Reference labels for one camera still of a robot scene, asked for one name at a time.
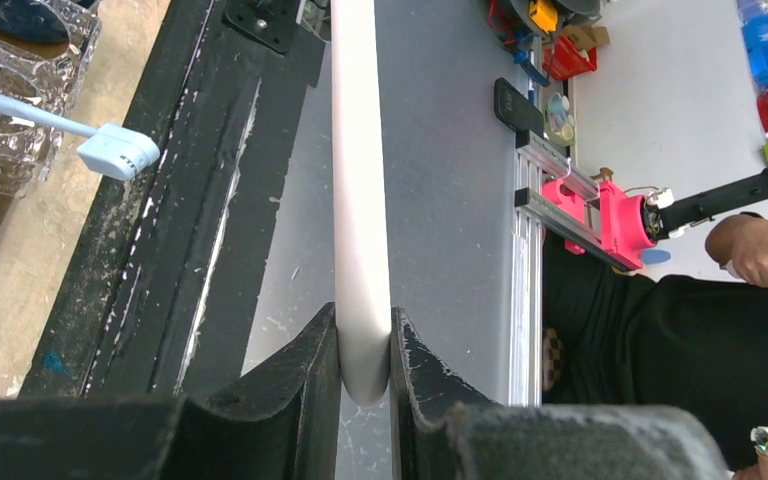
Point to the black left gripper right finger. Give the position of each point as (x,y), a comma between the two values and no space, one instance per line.
(444,428)

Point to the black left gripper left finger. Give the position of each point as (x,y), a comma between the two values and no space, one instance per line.
(278,421)

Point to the light blue toothbrush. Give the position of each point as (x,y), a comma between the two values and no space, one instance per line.
(109,150)

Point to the clear crystal toothbrush holder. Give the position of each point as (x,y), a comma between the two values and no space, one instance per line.
(45,50)

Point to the person's bare hand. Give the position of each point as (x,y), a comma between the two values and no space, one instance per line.
(741,240)

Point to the person in black shirt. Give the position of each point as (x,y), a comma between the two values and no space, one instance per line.
(697,345)

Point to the tape roll cluster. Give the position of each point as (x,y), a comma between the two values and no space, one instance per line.
(559,122)

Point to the black phone on table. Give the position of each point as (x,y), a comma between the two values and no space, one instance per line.
(514,110)

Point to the red plastic crate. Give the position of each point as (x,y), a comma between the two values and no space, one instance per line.
(563,61)

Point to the aluminium frame rail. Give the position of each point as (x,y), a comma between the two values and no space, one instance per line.
(530,265)

